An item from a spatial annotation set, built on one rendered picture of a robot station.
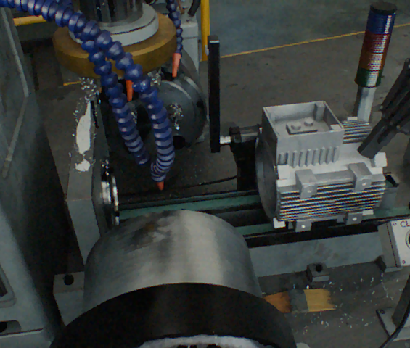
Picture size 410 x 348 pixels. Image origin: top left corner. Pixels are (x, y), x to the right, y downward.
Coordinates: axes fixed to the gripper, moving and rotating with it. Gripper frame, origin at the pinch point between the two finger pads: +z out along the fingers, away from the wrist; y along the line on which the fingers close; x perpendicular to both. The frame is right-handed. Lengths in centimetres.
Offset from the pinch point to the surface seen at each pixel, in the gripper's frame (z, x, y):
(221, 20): 82, 84, -339
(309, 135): 4.5, -11.4, -0.9
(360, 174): 5.9, -0.5, 3.1
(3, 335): 55, -47, 12
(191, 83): 15.2, -24.9, -27.2
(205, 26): 66, 42, -244
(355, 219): 14.7, 5.7, 3.6
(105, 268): 22, -41, 22
